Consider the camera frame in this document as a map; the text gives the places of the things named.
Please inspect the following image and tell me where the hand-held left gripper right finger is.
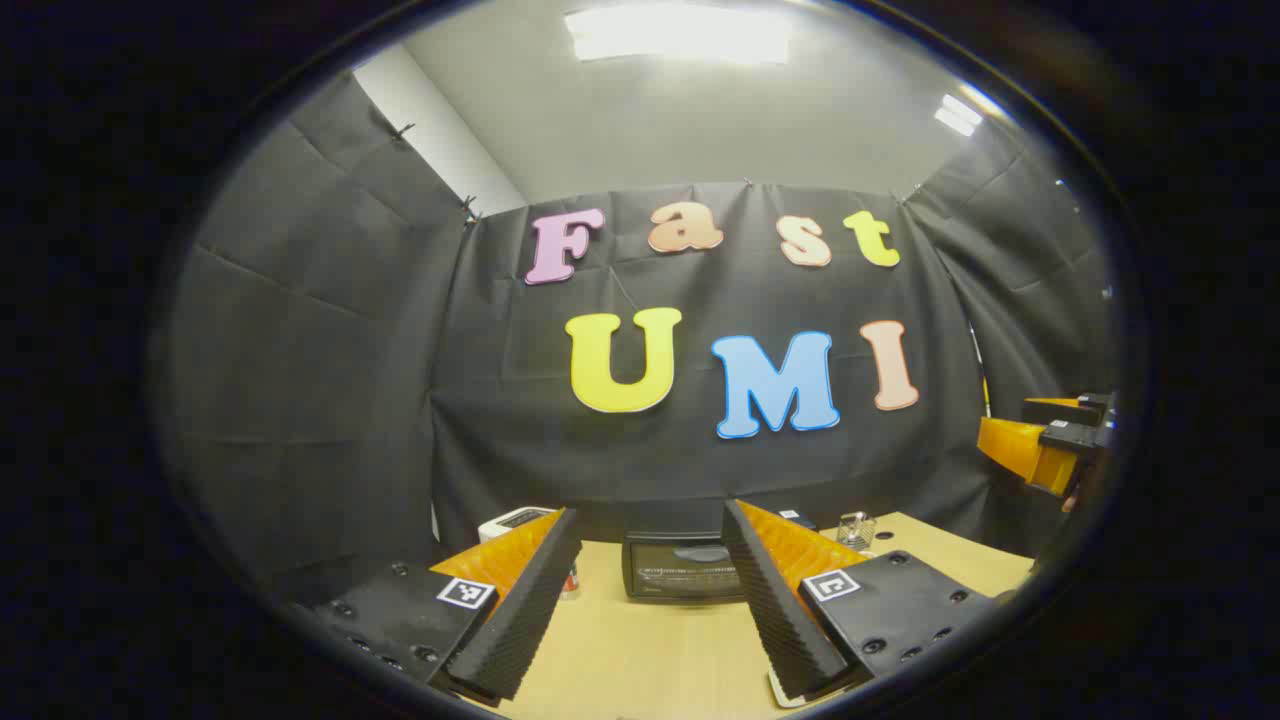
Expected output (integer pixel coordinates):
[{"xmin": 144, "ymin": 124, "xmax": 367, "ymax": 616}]
[{"xmin": 720, "ymin": 498, "xmax": 1004, "ymax": 703}]

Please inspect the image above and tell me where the white toaster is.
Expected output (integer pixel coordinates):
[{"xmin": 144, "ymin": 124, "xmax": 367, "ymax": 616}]
[{"xmin": 478, "ymin": 506, "xmax": 557, "ymax": 546}]

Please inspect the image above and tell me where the black backdrop cloth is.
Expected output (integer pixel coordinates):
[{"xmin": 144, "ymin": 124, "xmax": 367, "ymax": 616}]
[{"xmin": 150, "ymin": 70, "xmax": 1116, "ymax": 601}]

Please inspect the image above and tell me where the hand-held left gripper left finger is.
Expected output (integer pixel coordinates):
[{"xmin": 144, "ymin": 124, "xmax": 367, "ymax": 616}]
[{"xmin": 295, "ymin": 507, "xmax": 584, "ymax": 703}]

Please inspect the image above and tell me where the black electric oven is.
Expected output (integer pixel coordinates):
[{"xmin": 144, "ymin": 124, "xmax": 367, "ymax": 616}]
[{"xmin": 622, "ymin": 508, "xmax": 819, "ymax": 603}]

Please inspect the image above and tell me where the ceiling light panel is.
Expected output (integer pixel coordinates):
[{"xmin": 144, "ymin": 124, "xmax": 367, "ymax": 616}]
[
  {"xmin": 563, "ymin": 3, "xmax": 793, "ymax": 65},
  {"xmin": 933, "ymin": 92, "xmax": 986, "ymax": 138}
]

